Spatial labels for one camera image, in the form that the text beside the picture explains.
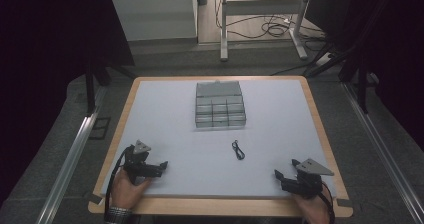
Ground black floor cables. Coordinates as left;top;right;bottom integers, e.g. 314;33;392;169
214;0;327;52

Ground aluminium rail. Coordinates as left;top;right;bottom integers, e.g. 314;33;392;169
35;87;108;224
342;81;424;224

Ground silver wrist bracelet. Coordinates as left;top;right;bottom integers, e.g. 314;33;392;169
103;205;133;224

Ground white power strip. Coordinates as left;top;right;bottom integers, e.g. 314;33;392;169
314;51;334;67

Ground black floor bracket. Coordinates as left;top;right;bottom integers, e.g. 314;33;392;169
88;116;112;141

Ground white table mat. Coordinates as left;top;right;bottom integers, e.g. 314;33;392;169
100;79;338;199

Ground person's right hand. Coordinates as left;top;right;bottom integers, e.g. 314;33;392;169
292;187;332;224

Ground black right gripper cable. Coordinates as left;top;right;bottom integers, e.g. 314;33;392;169
319;181;336;224

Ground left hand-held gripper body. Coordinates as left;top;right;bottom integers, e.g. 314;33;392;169
122;139;160;186

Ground white cabinet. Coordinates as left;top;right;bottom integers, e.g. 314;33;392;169
109;0;199;42

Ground black tripod stand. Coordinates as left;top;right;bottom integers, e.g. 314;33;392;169
270;17;381;115

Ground person's left hand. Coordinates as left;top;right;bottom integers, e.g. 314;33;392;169
109;168;153;211

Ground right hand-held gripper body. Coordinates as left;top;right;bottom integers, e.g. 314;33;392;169
280;157;335;199

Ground small black cable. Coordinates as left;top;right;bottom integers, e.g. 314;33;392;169
231;139;246;162

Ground white metal desk frame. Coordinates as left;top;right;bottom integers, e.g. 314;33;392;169
219;0;314;62

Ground clear plastic compartment box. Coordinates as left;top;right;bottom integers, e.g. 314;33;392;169
194;80;248;129

